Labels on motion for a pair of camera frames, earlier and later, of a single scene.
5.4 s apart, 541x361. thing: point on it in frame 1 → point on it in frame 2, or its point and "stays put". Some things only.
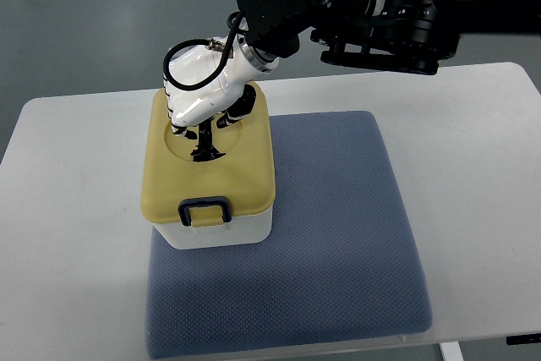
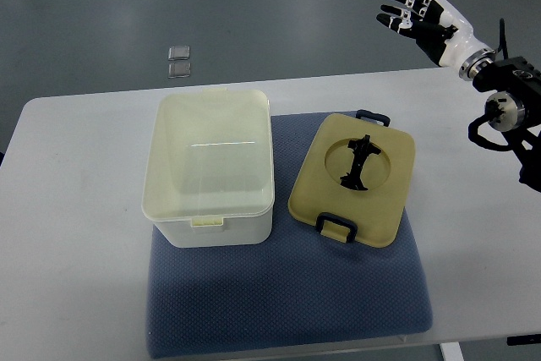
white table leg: (451, 351) stays put
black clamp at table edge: (521, 339) stays put
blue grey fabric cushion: (341, 263) stays put
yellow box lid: (238, 185) → (355, 177)
